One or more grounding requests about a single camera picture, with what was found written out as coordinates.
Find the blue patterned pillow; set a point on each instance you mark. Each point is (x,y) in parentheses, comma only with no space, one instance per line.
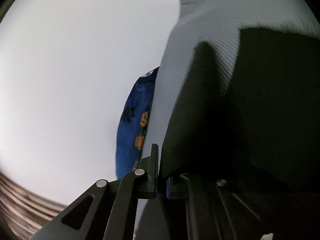
(133,124)

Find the grey textured mattress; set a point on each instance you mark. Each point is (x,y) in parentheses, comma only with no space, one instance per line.
(217,22)

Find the beige curtain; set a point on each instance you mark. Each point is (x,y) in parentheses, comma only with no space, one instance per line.
(25,212)

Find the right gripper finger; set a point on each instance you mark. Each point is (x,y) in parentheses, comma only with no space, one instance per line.
(147,174)

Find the black pants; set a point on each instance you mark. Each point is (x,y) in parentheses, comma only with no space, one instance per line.
(243,163)

